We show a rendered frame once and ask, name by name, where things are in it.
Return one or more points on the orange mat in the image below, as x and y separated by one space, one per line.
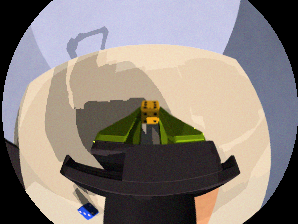
205 205

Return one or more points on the yellow die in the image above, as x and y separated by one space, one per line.
150 112

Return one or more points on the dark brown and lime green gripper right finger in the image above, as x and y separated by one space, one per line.
176 131

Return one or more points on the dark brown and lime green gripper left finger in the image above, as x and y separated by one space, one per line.
123 130

